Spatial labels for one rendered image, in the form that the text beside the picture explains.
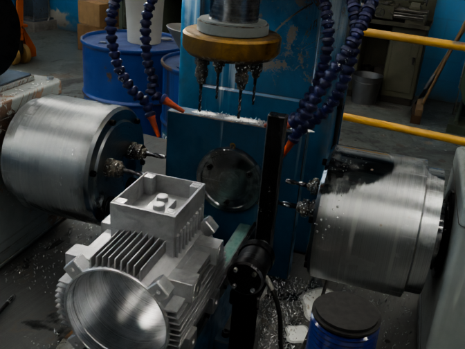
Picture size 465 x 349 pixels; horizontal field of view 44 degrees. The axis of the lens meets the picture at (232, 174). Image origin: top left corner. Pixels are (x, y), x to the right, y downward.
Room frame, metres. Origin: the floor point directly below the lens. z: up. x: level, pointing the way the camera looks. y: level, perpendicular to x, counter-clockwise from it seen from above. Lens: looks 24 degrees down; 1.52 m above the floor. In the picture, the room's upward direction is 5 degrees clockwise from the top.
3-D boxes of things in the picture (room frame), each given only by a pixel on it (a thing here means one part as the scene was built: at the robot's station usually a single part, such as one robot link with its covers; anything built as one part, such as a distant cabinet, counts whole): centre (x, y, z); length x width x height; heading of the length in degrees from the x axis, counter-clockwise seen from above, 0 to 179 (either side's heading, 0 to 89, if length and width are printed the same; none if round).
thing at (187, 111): (1.16, -0.01, 0.97); 0.30 x 0.11 x 0.34; 74
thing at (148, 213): (0.75, 0.10, 1.11); 0.12 x 0.11 x 0.07; 164
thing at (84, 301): (0.72, 0.12, 1.01); 0.20 x 0.19 x 0.19; 164
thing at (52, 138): (1.11, 0.37, 1.04); 0.37 x 0.25 x 0.25; 74
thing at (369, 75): (5.40, -1.21, 0.14); 0.30 x 0.30 x 0.27
